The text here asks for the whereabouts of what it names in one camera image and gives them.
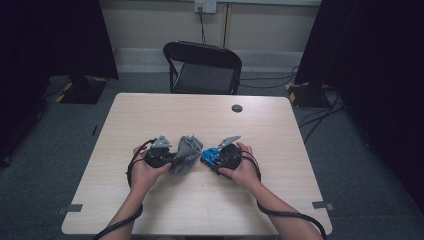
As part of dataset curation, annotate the black curtain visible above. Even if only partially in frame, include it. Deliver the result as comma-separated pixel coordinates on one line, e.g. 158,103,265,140
294,0,424,214
0,0,120,168

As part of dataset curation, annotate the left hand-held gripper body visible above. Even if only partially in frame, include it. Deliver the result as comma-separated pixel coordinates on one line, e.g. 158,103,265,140
143,134,174,169

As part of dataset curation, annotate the black folding chair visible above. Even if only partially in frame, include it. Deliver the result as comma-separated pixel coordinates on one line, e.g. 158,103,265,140
162,40,243,96

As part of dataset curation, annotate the black floor cable bundle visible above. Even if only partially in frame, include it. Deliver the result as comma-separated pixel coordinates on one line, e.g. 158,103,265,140
297,89,346,144

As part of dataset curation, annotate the black stand base striped tape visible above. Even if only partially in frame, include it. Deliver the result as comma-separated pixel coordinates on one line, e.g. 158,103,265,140
54,74,110,105
285,81,332,109

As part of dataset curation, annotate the blue toy car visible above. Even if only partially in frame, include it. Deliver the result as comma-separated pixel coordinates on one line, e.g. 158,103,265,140
200,147,224,168

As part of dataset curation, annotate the person's right hand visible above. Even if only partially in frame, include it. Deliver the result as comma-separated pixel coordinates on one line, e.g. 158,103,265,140
218,141,262,192

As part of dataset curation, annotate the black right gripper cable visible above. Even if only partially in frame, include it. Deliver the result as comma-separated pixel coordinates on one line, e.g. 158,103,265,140
241,149,328,240

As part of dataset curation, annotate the grey tape strip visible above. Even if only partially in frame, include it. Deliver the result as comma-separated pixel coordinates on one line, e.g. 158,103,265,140
56,203,84,216
311,200,335,211

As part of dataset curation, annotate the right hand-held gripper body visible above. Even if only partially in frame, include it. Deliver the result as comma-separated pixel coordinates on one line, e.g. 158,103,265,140
216,134,243,171

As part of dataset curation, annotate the person's left hand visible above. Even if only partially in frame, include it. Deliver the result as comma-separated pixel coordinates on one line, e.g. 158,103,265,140
129,144,172,195

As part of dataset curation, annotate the white wall socket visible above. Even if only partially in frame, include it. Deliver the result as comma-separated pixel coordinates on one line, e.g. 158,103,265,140
194,0,218,15

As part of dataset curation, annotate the grey cloth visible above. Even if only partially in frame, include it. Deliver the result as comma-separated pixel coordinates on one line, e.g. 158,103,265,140
168,134,204,177

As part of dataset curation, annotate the black socket cable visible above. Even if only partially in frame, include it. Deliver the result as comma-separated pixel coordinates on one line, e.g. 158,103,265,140
198,6,207,46

